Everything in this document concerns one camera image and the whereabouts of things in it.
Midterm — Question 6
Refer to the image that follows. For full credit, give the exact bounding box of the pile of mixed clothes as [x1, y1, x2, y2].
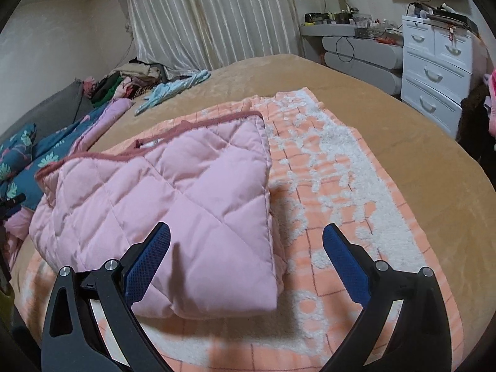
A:
[83, 59, 171, 107]

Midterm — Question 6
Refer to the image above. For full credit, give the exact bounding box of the cream striped curtain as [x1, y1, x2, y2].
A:
[121, 0, 303, 76]

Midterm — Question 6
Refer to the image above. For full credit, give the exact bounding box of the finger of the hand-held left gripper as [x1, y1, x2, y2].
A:
[0, 193, 26, 218]

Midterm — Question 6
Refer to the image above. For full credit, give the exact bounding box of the bright pink cloth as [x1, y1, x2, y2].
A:
[483, 68, 496, 145]

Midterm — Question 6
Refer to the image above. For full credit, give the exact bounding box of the teal floral quilt pink lining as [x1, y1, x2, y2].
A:
[0, 98, 134, 249]

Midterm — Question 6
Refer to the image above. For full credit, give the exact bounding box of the bed with tan cover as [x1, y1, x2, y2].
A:
[8, 53, 496, 372]

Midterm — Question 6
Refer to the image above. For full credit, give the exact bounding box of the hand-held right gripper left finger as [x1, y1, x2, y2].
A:
[41, 222, 173, 372]

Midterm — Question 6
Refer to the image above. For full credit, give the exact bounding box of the dark brown cloth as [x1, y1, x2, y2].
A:
[456, 82, 496, 172]

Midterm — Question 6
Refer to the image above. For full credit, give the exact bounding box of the light blue cloth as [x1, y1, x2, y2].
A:
[134, 70, 212, 116]

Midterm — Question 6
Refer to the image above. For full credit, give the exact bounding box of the black device on chest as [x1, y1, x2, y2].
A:
[411, 2, 481, 33]

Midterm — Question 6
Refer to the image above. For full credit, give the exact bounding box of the clutter of small table items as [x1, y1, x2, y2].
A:
[304, 7, 404, 44]

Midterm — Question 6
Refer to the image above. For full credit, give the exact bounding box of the grey dressing table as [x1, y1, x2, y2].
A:
[299, 21, 404, 96]

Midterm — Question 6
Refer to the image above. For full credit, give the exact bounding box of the orange white checked blanket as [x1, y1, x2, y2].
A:
[13, 87, 466, 372]

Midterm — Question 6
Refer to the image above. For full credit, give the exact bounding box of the pink quilted jacket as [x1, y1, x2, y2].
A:
[28, 112, 288, 320]

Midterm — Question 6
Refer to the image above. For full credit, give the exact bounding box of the white drawer chest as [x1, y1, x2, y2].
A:
[400, 15, 486, 139]

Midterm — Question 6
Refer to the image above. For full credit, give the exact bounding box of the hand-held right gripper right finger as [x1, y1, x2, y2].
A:
[321, 223, 454, 372]

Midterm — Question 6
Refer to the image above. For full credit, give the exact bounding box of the black cable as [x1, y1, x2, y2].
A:
[335, 35, 356, 63]

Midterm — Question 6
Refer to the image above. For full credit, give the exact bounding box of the grey headboard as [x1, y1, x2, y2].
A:
[0, 81, 94, 146]

